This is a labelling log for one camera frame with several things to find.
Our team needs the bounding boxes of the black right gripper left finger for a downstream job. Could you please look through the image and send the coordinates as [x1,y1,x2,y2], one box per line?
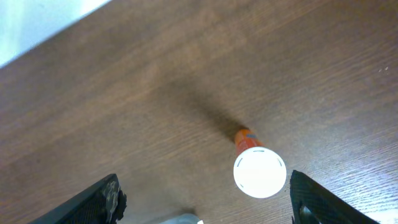
[32,174,127,224]

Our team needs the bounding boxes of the orange tube white cap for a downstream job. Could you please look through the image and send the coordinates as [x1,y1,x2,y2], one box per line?
[233,129,287,198]

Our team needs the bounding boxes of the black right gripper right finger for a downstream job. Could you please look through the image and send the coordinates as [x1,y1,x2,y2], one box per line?
[290,170,377,224]

